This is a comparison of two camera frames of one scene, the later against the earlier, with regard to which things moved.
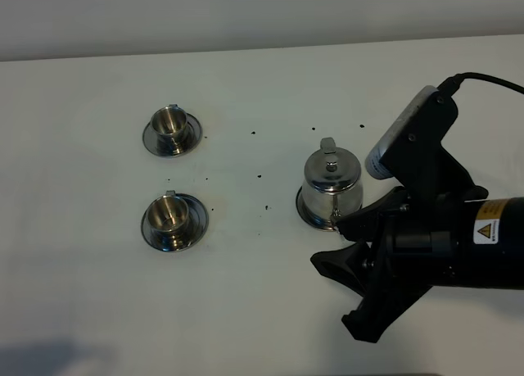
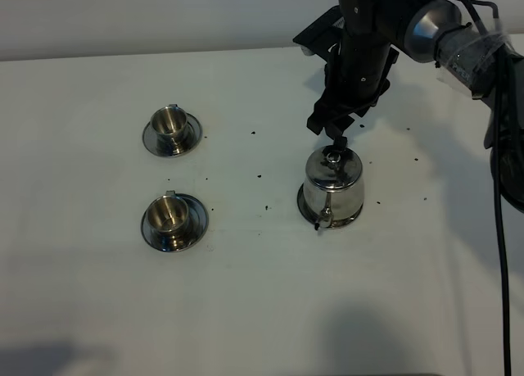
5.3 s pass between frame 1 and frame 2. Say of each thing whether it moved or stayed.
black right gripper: moved
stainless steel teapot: stayed
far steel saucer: stayed
